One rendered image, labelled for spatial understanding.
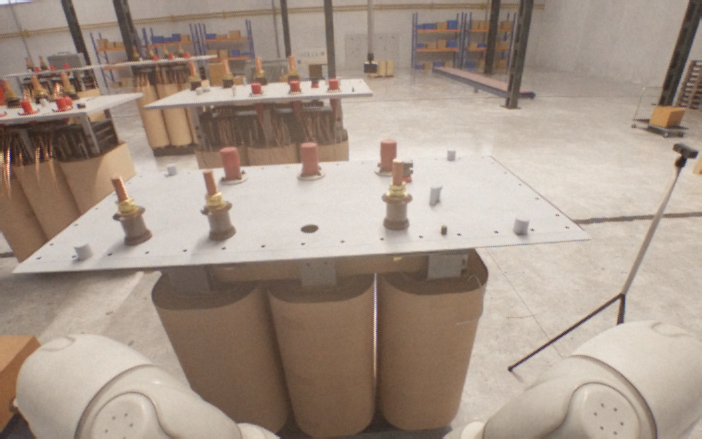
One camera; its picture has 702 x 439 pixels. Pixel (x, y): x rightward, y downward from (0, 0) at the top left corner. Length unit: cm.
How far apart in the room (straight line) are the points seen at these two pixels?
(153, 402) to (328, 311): 89
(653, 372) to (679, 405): 4
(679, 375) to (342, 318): 97
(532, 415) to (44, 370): 59
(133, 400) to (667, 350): 61
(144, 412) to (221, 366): 111
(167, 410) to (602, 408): 44
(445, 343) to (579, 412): 106
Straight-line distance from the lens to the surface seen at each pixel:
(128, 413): 44
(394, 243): 98
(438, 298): 127
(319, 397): 164
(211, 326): 137
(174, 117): 700
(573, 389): 44
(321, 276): 119
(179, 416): 44
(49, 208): 369
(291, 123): 279
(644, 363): 54
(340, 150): 270
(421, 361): 151
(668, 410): 54
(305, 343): 137
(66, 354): 58
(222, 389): 165
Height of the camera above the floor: 189
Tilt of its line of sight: 29 degrees down
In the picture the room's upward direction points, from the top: 2 degrees counter-clockwise
